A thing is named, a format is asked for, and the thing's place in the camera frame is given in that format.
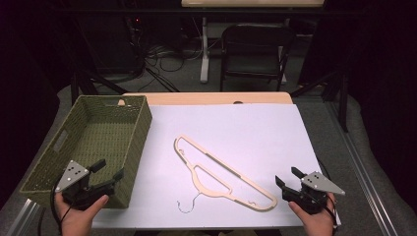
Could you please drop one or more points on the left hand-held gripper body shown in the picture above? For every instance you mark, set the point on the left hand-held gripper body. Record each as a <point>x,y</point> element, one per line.
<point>73,178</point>

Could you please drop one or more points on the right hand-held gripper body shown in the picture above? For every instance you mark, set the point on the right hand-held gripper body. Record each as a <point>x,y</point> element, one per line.
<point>311,198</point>

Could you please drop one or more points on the green woven basket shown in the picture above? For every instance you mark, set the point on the green woven basket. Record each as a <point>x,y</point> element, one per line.
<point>105,137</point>

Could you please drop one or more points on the beige clothes hanger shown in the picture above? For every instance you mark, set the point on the beige clothes hanger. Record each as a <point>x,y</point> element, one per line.
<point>229,170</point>

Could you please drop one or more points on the person's right hand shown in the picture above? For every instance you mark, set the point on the person's right hand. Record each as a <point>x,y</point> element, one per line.
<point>318,224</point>

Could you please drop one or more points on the person's left hand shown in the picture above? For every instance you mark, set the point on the person's left hand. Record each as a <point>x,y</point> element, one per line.
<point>77,221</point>

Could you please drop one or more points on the white paper sheet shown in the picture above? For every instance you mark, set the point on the white paper sheet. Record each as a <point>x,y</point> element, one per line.
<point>246,131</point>

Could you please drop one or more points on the black metal stand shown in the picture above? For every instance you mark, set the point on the black metal stand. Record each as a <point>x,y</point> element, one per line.
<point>86,83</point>
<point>337,88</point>

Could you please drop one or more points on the black folding chair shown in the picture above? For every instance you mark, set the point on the black folding chair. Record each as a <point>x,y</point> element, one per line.
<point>255,36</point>

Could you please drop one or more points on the white desk leg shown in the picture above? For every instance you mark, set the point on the white desk leg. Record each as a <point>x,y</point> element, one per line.
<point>204,59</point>

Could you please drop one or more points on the light wooden desk top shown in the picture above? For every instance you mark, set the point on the light wooden desk top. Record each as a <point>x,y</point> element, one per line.
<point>252,3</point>

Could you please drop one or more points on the aluminium rail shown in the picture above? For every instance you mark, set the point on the aluminium rail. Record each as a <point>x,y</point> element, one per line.
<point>364,170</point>
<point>23,218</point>

